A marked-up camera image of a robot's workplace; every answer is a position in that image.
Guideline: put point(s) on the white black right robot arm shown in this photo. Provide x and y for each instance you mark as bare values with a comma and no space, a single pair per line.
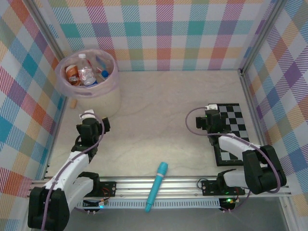
233,146

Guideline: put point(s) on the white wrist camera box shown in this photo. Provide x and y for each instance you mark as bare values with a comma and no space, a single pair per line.
87,114
213,107

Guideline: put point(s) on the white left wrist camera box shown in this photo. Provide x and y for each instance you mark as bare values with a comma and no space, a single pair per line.
87,114

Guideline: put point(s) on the black grey chessboard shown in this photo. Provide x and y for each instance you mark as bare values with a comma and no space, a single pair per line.
237,115

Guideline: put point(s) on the crushed clear bottle blue cap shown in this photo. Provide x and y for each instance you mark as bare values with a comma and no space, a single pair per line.
101,62

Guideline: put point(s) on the aluminium frame post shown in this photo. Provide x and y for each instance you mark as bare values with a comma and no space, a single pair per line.
264,36
50,36

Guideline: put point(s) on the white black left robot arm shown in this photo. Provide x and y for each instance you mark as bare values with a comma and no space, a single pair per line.
69,168

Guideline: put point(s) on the beige round bin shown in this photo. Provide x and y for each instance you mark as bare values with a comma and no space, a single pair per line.
103,103

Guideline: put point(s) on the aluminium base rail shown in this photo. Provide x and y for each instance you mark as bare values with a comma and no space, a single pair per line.
134,190

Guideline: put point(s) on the small circuit board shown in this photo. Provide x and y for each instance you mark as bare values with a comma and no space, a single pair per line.
228,203
93,204

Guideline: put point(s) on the orange brown labelled bottle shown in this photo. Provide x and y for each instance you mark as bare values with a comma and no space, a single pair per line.
72,74

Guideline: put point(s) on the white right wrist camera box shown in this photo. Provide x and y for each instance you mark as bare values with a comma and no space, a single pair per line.
213,107

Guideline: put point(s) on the small wooden block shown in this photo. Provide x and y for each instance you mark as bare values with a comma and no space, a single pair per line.
73,104

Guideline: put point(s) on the pink plastic tub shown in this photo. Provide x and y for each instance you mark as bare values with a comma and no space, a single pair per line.
113,81

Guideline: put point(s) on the clear bottle small red label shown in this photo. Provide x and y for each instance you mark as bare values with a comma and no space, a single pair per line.
83,65

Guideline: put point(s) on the teal marker pen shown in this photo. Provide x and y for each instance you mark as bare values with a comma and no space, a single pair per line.
156,183

